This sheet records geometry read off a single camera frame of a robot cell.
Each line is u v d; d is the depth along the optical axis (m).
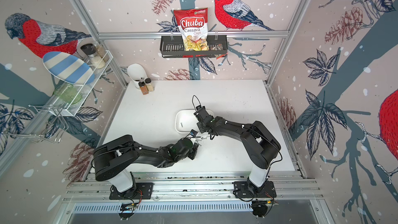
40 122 0.58
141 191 0.73
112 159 0.46
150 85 1.11
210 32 0.91
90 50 0.78
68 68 0.71
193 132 0.78
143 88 1.11
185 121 0.98
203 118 0.71
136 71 1.11
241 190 0.73
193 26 0.80
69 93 0.69
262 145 0.47
